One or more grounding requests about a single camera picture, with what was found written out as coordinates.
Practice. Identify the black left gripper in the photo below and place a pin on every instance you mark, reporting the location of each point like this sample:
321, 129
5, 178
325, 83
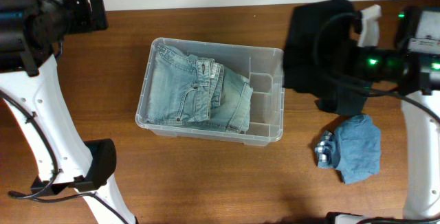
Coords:
78, 3

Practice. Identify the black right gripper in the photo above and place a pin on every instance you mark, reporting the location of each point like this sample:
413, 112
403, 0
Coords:
355, 77

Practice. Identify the light blue jeans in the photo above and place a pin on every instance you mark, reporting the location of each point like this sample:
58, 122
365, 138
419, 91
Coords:
190, 91

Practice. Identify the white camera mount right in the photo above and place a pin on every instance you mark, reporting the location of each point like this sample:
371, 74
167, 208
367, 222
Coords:
370, 30

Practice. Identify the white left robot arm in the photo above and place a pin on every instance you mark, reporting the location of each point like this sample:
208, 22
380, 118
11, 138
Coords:
32, 35

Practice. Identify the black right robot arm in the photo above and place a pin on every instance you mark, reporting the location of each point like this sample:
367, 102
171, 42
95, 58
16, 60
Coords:
413, 64

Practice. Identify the black garment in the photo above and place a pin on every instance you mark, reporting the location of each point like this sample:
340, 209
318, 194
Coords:
319, 46
342, 102

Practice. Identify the blue cloth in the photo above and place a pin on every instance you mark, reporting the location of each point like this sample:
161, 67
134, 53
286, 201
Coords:
353, 149

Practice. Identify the clear plastic storage bin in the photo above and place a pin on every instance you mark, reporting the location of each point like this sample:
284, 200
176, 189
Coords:
261, 65

